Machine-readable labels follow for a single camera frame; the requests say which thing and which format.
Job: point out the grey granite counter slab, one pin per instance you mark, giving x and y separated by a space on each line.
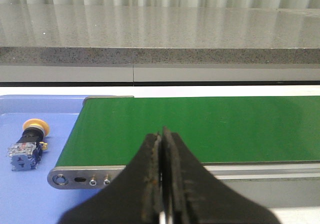
97 35

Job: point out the green conveyor belt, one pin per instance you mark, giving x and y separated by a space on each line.
225 129

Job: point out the blue plastic tray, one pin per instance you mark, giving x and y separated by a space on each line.
25 196

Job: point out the aluminium conveyor frame rail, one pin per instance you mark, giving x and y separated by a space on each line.
250 174

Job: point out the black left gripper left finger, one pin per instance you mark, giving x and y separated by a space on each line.
133 197

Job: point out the yellow push button switch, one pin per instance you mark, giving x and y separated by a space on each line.
27 152

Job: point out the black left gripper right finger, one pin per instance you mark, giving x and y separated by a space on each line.
192 195

